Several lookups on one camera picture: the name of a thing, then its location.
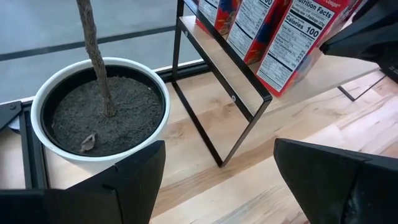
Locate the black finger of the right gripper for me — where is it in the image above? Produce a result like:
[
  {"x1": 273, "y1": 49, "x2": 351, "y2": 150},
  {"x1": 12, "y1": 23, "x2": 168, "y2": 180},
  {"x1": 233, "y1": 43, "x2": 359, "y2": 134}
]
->
[{"x1": 320, "y1": 0, "x2": 398, "y2": 83}]

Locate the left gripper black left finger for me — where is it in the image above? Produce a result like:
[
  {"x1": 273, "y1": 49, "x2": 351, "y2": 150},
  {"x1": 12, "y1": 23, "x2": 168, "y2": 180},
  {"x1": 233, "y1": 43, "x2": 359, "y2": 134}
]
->
[{"x1": 0, "y1": 139, "x2": 167, "y2": 224}]

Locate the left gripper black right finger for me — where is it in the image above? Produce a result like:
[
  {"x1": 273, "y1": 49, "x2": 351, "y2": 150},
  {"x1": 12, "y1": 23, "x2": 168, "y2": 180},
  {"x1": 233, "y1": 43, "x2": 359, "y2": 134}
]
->
[{"x1": 273, "y1": 138, "x2": 398, "y2": 224}]

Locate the red Froot Loops cereal box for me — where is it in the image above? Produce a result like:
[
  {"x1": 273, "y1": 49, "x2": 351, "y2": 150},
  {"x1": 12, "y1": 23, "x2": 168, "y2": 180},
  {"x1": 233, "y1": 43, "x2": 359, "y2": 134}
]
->
[
  {"x1": 195, "y1": 0, "x2": 240, "y2": 35},
  {"x1": 255, "y1": 0, "x2": 364, "y2": 98},
  {"x1": 226, "y1": 0, "x2": 293, "y2": 65}
]

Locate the dry brown leaf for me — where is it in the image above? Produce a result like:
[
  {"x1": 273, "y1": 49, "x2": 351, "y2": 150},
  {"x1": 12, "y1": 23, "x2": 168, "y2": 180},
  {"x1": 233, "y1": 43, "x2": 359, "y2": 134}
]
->
[{"x1": 79, "y1": 133, "x2": 97, "y2": 153}]

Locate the white round plant pot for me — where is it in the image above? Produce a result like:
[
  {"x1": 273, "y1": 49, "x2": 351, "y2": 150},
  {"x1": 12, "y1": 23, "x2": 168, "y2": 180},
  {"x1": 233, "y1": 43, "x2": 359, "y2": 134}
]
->
[{"x1": 30, "y1": 57, "x2": 171, "y2": 174}]

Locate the green leafy small tree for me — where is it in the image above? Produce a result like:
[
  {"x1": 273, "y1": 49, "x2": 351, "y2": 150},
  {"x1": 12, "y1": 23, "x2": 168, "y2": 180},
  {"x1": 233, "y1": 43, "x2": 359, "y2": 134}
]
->
[{"x1": 75, "y1": 0, "x2": 118, "y2": 118}]

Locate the wooden shelf with black frame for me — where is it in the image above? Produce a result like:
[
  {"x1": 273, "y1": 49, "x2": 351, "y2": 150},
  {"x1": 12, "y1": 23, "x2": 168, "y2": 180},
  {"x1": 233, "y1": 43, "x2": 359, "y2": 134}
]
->
[{"x1": 171, "y1": 0, "x2": 388, "y2": 168}]

